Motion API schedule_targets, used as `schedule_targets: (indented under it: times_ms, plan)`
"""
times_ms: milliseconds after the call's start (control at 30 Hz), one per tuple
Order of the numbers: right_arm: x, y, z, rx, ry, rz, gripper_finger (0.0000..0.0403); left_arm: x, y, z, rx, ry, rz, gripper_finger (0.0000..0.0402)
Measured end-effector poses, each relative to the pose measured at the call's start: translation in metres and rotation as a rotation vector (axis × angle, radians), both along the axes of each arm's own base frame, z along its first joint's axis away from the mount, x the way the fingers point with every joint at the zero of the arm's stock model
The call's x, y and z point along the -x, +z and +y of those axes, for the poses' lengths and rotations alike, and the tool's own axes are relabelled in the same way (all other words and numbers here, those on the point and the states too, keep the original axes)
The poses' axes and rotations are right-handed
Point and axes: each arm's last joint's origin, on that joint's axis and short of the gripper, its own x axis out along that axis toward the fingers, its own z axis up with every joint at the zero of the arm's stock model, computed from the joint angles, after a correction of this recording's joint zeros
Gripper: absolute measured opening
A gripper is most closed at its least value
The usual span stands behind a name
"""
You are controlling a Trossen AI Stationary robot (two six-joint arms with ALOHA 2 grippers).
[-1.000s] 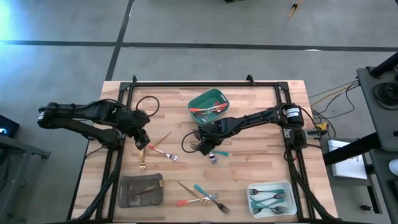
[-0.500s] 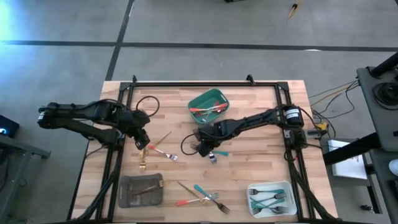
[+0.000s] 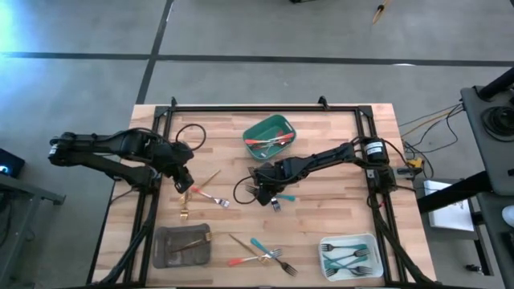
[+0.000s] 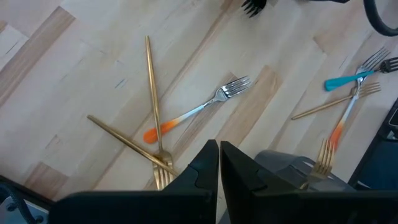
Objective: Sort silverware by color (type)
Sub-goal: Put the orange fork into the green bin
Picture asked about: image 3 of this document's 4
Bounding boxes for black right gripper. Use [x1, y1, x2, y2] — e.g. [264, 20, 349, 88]
[251, 158, 307, 207]

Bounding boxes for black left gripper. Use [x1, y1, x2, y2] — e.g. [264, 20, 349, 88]
[154, 140, 196, 195]

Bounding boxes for teal green plastic bin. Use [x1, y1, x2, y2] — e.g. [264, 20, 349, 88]
[242, 114, 297, 153]

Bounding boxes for white plastic bin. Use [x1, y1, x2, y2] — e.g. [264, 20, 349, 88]
[318, 233, 385, 283]

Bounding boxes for grey side stand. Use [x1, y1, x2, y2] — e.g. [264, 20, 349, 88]
[0, 172, 67, 288]

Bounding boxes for black device with blue light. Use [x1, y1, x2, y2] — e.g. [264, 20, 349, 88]
[0, 147, 27, 180]

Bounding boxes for black diagonal stand beam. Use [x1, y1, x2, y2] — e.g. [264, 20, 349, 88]
[416, 170, 494, 214]

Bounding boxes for grey equipment cart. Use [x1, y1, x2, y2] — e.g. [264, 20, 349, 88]
[459, 66, 514, 197]

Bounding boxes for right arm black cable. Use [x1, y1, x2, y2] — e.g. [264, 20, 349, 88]
[232, 175, 260, 206]

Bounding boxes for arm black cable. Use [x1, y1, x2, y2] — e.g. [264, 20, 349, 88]
[232, 175, 260, 206]
[175, 123, 207, 153]

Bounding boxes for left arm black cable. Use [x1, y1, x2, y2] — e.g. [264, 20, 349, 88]
[175, 123, 207, 153]

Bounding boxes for black aluminium table frame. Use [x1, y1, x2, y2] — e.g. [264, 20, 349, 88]
[86, 96, 437, 288]

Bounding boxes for yellow floor cable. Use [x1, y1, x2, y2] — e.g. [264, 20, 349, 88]
[399, 106, 463, 140]

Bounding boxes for black floor cable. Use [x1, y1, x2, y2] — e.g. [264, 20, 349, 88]
[397, 102, 465, 156]

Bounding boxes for yellow-handled floor tool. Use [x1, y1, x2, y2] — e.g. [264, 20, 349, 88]
[371, 0, 390, 25]

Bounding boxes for black coiled cable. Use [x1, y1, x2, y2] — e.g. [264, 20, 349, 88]
[480, 104, 514, 142]

